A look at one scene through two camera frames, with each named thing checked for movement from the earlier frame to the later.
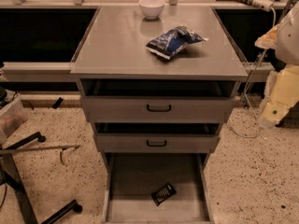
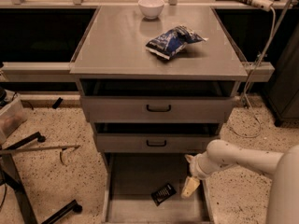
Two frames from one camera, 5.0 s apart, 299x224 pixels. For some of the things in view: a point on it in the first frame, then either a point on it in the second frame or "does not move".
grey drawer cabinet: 157,121 does not move
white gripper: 289,41 → 194,168
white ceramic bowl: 151,7 does not move
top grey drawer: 158,101 does not move
